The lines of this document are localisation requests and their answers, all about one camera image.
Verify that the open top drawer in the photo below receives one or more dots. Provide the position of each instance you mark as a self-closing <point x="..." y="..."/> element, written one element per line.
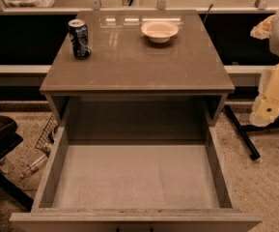
<point x="135" y="188"/>

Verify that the black metal stand leg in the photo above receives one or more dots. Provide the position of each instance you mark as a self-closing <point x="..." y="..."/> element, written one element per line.
<point x="244" y="129"/>

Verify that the wire mesh basket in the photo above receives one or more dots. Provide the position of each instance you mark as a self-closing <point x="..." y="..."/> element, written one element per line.
<point x="47" y="136"/>

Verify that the white paper bowl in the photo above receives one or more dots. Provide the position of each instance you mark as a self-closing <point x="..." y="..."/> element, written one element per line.
<point x="159" y="32"/>

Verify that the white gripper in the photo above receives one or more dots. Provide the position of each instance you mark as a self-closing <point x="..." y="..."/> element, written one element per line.
<point x="266" y="105"/>

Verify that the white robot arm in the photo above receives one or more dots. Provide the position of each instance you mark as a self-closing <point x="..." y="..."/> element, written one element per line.
<point x="274" y="36"/>

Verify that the clear plastic bottle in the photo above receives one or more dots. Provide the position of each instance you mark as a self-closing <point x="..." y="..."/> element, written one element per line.
<point x="34" y="167"/>

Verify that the blue pepsi can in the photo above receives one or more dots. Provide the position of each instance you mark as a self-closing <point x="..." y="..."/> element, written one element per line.
<point x="78" y="32"/>

